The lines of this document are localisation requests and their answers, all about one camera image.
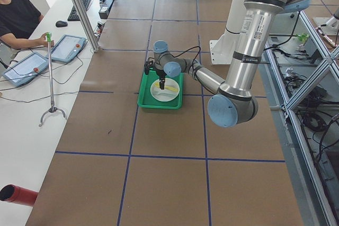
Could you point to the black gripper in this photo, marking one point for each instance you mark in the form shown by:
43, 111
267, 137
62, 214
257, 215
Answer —
159, 73

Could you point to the yellow plastic spoon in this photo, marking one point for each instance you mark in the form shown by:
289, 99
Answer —
174, 89

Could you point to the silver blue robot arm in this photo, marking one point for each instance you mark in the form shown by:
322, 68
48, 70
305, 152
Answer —
232, 102

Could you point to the person's hand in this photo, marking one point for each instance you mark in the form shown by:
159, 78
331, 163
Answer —
44, 42

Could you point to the pale grey plastic fork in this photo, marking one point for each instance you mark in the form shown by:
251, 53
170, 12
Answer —
164, 93

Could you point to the white round plate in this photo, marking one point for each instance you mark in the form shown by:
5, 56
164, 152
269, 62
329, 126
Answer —
162, 98

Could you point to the green plastic tray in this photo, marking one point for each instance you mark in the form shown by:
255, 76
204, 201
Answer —
145, 99

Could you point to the black orange power strip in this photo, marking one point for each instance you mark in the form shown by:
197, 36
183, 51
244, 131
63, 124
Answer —
99, 27

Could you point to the black computer box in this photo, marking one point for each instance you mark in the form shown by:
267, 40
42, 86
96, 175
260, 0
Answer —
105, 8

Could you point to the far blue teach pendant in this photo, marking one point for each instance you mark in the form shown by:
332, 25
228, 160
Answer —
67, 48

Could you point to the blue teach pendant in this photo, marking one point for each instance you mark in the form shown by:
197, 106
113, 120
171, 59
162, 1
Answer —
67, 48
26, 69

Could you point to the metal reacher grabber tool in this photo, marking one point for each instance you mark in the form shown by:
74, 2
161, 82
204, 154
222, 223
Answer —
52, 108

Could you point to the black computer mouse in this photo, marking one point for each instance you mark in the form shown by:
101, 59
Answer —
61, 24

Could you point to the near blue teach pendant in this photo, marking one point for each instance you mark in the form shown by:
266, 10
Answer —
26, 69

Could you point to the person in black shirt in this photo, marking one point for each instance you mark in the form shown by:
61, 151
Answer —
19, 19

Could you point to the red cylinder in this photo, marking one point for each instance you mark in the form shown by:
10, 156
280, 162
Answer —
18, 195

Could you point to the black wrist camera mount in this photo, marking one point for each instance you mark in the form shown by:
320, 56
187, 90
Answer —
149, 65

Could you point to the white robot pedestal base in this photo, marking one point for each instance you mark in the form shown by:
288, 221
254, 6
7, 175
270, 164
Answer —
222, 50

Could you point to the aluminium frame post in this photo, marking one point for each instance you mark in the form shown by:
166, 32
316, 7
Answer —
85, 22

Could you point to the aluminium side frame rail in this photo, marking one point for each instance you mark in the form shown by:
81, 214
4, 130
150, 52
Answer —
302, 66

